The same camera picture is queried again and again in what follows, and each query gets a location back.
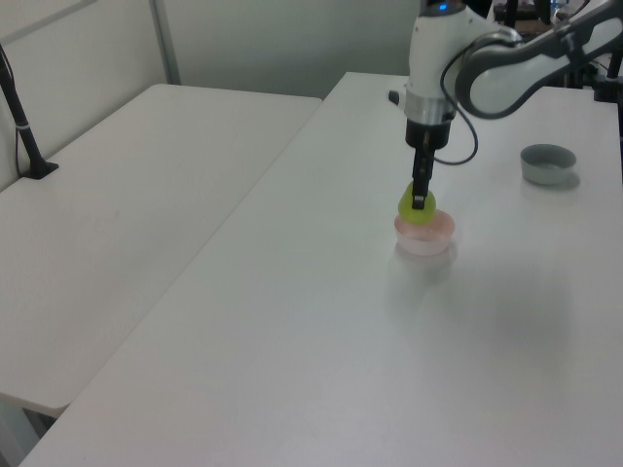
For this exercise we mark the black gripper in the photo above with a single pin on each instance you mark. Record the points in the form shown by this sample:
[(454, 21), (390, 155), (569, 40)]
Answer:
[(427, 133)]

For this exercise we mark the green pear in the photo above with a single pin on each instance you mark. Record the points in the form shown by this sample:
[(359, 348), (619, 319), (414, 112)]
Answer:
[(408, 211)]

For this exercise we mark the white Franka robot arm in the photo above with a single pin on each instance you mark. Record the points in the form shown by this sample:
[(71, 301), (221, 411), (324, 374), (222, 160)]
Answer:
[(491, 82)]

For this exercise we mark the pink plastic bowl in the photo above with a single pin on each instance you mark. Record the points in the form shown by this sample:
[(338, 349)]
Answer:
[(428, 240)]

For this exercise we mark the grey bowl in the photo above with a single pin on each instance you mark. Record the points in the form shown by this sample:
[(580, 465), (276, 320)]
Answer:
[(547, 170)]

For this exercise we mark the small black object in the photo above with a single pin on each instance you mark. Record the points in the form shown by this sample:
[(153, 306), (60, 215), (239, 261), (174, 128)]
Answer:
[(395, 97)]

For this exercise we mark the black stand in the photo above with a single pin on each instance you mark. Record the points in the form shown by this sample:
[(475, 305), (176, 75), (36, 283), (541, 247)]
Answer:
[(608, 82)]

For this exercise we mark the white side table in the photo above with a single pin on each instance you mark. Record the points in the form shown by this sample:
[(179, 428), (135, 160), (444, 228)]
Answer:
[(121, 219)]

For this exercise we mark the black pole with base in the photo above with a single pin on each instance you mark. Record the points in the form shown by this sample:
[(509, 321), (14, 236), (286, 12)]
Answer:
[(22, 131)]

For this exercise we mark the grey partition post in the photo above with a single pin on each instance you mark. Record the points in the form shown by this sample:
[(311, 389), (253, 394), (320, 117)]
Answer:
[(165, 44)]

